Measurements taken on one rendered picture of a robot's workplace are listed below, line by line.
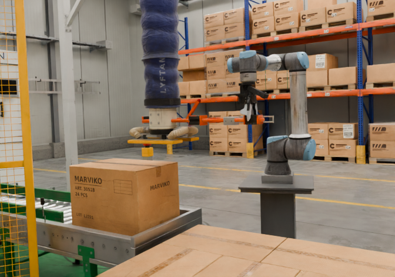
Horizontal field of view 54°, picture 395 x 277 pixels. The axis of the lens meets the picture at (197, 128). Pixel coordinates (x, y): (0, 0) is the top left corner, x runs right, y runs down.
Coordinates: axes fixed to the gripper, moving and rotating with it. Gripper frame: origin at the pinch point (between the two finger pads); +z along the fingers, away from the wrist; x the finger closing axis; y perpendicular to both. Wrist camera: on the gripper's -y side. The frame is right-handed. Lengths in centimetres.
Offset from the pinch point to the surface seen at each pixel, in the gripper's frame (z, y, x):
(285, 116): 23, 274, -852
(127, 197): 44, 71, 24
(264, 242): 68, -4, -3
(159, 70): -30, 54, 10
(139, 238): 63, 55, 34
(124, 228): 63, 74, 24
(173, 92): -17, 49, 4
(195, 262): 68, 16, 38
